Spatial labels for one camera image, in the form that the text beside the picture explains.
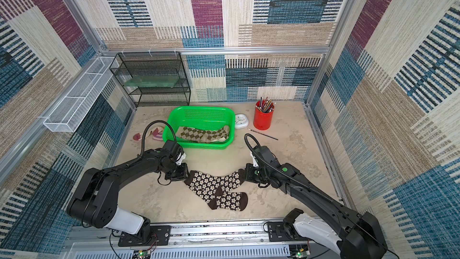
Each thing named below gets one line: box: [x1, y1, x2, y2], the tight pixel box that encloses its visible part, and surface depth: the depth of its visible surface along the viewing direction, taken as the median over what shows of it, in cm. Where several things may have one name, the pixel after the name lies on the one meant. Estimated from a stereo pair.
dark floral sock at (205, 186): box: [183, 170, 226, 210], surface depth 87 cm
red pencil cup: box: [253, 99, 275, 131], surface depth 105 cm
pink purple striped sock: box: [132, 127, 164, 141], surface depth 104 cm
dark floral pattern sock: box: [207, 168, 248, 212], surface depth 84 cm
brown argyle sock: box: [175, 125, 230, 143], surface depth 104 cm
